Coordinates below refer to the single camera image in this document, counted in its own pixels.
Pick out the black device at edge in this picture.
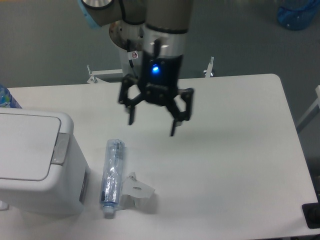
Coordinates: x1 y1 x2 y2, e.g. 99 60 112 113
302 202 320 229

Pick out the black cable on pedestal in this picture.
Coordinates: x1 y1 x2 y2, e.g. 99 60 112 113
126 38 140 80

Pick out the white stand at right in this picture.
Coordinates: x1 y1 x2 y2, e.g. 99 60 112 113
295 85 320 134

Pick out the crushed clear plastic bottle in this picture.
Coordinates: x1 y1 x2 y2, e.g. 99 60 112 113
99 139 125 218

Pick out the white frame bracket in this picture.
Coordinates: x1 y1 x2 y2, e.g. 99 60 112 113
86 65 123 84
203 56 215 78

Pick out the white frame bracket right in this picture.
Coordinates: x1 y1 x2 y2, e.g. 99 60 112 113
203 56 215 78

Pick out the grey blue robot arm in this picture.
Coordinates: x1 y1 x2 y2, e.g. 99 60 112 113
78 0 194 136

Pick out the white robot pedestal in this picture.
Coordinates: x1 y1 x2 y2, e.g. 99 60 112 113
108 21 146 82

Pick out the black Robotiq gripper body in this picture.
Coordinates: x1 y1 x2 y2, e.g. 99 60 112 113
138 53 183 107

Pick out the white push-lid trash can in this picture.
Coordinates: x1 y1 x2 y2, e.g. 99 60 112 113
0 108 90 215

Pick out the blue water jug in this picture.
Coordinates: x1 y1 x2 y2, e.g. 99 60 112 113
276 0 320 31

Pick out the white frame bracket left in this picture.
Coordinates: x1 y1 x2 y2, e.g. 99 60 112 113
86 65 123 84

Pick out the blue labelled bottle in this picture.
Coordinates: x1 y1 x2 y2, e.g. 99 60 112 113
0 84 22 109

